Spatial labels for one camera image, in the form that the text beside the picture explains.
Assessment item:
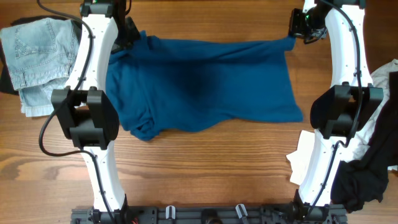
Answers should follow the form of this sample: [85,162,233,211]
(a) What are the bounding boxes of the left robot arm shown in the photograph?
[51,1,139,223]

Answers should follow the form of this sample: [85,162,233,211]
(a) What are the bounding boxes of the folded light blue jeans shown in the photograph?
[1,17,81,117]

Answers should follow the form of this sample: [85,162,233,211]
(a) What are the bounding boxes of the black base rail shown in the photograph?
[70,203,348,224]

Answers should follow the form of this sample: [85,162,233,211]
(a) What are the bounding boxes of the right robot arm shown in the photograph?
[288,0,383,223]

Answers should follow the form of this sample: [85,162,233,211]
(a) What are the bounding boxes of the white t-shirt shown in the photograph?
[287,59,397,185]

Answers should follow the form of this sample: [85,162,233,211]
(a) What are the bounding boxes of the blue polo shirt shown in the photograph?
[106,32,303,141]

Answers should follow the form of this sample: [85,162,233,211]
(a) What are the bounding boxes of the black garment at right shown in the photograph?
[331,72,397,212]

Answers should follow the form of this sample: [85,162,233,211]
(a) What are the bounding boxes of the folded black garment under jeans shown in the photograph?
[1,16,82,95]

